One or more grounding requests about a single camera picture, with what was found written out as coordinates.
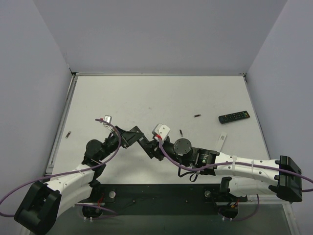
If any white remote control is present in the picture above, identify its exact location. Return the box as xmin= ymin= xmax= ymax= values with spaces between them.
xmin=215 ymin=132 xmax=227 ymax=152

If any slim black remote control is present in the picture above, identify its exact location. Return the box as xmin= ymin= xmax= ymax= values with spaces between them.
xmin=137 ymin=134 xmax=149 ymax=154

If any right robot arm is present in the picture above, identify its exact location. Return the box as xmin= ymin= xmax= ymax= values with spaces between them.
xmin=138 ymin=137 xmax=302 ymax=202

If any wide black remote control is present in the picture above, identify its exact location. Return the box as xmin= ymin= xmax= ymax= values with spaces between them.
xmin=218 ymin=111 xmax=250 ymax=124

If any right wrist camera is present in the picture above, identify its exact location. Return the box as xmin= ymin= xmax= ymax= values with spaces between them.
xmin=152 ymin=123 xmax=171 ymax=143

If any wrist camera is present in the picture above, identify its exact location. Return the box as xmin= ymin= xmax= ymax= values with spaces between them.
xmin=101 ymin=115 xmax=112 ymax=130
xmin=152 ymin=123 xmax=171 ymax=143

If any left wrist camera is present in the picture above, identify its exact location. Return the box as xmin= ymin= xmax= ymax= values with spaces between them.
xmin=101 ymin=115 xmax=112 ymax=130

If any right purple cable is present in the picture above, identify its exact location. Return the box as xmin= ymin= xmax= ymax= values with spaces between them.
xmin=158 ymin=141 xmax=313 ymax=193

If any purple cable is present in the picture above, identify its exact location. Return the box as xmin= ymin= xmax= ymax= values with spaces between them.
xmin=0 ymin=118 xmax=122 ymax=217
xmin=158 ymin=141 xmax=313 ymax=193

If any aluminium frame rail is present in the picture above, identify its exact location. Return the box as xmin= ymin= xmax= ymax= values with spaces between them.
xmin=30 ymin=183 xmax=293 ymax=205

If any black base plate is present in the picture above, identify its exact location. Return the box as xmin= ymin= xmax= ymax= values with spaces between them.
xmin=83 ymin=184 xmax=247 ymax=215

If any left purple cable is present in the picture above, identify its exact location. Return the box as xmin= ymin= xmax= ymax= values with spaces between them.
xmin=0 ymin=118 xmax=122 ymax=217

